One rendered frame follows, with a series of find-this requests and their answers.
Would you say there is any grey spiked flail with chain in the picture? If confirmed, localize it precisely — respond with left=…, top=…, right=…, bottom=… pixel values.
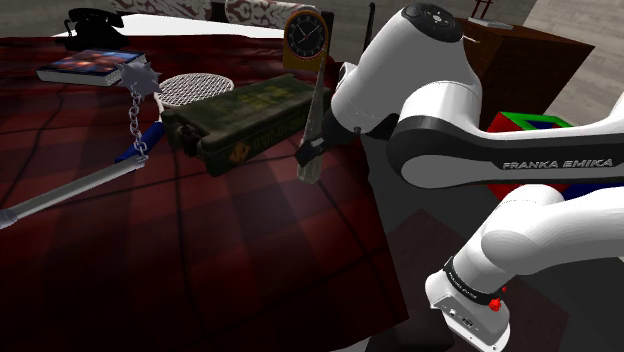
left=0, top=60, right=163, bottom=231

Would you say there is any dark green metal case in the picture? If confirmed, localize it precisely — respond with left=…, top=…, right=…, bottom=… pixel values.
left=160, top=73, right=334, bottom=178

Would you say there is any brown bedside cabinet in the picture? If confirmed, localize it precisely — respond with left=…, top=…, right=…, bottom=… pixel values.
left=455, top=0, right=596, bottom=131

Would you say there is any dark robot stand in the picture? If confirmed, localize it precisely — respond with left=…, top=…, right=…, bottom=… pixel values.
left=365, top=208, right=572, bottom=352

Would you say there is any orange clock with black face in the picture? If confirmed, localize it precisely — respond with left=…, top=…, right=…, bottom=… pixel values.
left=282, top=9, right=331, bottom=74

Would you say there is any white red patterned pillow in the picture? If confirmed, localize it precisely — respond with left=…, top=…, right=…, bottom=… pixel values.
left=224, top=0, right=321, bottom=31
left=108, top=0, right=214, bottom=22

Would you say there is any red green blue cube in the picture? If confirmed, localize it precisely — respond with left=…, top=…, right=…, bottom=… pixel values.
left=486, top=110, right=624, bottom=202

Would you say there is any black telephone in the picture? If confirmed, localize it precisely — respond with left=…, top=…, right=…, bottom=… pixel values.
left=63, top=7, right=131, bottom=53

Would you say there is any white mesh strainer blue handle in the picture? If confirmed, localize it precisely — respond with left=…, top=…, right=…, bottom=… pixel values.
left=114, top=72, right=236, bottom=165

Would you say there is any red plaid bed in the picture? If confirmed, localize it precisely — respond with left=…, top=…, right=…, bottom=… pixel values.
left=0, top=14, right=412, bottom=352

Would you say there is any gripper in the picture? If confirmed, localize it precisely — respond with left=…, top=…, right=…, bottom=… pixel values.
left=294, top=108, right=363, bottom=167

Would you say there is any book with colourful cover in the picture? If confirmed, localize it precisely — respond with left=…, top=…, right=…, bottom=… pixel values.
left=35, top=48, right=148, bottom=88

